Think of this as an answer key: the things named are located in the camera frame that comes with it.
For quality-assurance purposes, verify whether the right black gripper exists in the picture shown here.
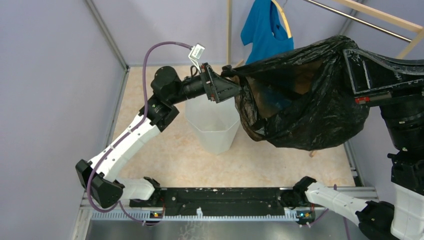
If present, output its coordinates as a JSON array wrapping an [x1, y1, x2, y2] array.
[[338, 43, 424, 151]]

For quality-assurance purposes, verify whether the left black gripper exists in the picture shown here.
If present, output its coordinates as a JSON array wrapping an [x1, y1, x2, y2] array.
[[168, 61, 244, 105]]

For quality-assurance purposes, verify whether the white translucent trash bin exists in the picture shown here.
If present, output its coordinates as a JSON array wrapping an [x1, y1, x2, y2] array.
[[184, 95, 241, 155]]

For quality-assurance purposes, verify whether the black plastic trash bag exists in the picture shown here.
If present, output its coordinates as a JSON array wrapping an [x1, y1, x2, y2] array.
[[221, 35, 370, 151]]

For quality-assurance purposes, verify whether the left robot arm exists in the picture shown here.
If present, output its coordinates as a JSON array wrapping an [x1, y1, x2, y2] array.
[[75, 63, 241, 213]]

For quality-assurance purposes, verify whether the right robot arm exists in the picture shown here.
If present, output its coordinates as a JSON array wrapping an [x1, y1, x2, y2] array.
[[280, 49, 424, 240]]

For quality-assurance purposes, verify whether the blue t-shirt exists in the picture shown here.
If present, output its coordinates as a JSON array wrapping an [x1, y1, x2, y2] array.
[[240, 0, 294, 64]]

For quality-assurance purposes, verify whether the wooden clothes rack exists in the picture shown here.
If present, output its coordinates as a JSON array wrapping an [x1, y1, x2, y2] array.
[[225, 0, 424, 69]]

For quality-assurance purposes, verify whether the wooden clothes hanger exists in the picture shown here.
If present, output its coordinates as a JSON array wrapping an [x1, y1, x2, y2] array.
[[271, 0, 293, 39]]

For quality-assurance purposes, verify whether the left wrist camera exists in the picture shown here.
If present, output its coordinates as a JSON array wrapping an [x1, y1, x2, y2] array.
[[188, 43, 206, 70]]

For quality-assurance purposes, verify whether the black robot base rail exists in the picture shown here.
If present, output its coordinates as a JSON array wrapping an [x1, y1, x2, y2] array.
[[81, 186, 379, 222]]

